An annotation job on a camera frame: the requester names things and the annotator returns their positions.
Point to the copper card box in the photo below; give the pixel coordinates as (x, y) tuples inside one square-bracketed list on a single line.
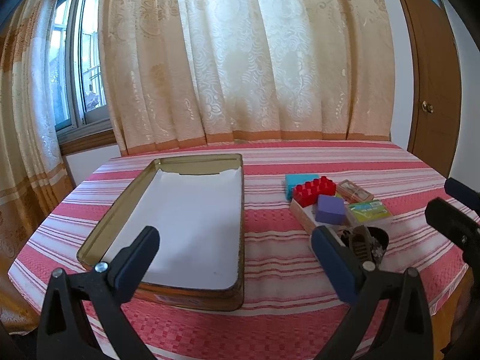
[(353, 193)]

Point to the green floss pick box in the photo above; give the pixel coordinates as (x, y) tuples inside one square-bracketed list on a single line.
[(367, 212)]

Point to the cream floral curtain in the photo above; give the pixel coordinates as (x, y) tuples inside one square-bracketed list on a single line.
[(183, 73)]

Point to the gold metal tin tray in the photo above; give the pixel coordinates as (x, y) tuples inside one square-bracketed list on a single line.
[(108, 228)]

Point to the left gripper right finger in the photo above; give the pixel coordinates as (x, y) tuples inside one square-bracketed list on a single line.
[(405, 331)]

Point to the red striped tablecloth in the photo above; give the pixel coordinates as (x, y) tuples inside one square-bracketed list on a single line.
[(289, 309)]

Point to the brown wooden door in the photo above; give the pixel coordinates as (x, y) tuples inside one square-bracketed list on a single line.
[(436, 80)]

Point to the window with metal frame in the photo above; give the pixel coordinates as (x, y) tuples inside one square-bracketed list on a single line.
[(75, 74)]

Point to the teal toy brick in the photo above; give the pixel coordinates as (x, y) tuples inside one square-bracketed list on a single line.
[(291, 180)]

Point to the white tall carton box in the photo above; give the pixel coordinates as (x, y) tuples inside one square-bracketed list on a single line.
[(306, 218)]

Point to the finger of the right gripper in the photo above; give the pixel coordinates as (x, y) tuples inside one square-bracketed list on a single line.
[(453, 224), (461, 192)]

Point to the purple foam block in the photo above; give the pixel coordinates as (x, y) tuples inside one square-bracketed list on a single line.
[(330, 210)]

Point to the left side curtain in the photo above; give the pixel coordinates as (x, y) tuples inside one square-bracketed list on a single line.
[(34, 179)]

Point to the red toy brick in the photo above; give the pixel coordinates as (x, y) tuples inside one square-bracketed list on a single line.
[(306, 194)]

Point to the brass door knob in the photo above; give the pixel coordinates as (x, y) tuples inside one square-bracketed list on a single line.
[(427, 107)]

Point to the white paper tray liner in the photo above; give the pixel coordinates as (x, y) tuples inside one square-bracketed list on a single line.
[(199, 219)]

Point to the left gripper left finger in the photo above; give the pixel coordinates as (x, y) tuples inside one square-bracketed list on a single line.
[(64, 331)]

